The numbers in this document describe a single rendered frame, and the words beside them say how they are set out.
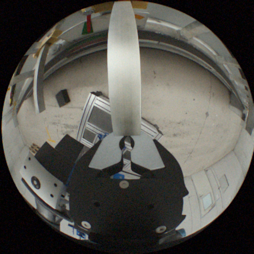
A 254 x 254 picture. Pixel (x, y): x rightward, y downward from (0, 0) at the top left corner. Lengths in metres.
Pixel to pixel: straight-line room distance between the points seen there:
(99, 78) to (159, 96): 0.71
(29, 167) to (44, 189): 0.07
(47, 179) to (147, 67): 1.06
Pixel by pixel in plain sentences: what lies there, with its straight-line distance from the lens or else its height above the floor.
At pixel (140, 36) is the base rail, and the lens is 0.36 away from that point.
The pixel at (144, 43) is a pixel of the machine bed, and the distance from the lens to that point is 0.91.
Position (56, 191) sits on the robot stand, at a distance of 0.22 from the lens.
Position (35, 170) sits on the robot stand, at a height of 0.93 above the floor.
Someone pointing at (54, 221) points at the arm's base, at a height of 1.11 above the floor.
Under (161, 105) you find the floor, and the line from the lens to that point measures 1.03.
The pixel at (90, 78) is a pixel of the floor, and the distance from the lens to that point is 1.05.
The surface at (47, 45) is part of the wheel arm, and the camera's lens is 0.35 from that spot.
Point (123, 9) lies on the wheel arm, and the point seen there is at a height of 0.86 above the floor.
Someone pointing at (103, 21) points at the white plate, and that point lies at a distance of 0.29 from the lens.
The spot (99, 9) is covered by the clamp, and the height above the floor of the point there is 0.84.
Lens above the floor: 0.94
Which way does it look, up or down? 62 degrees down
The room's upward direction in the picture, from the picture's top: 178 degrees counter-clockwise
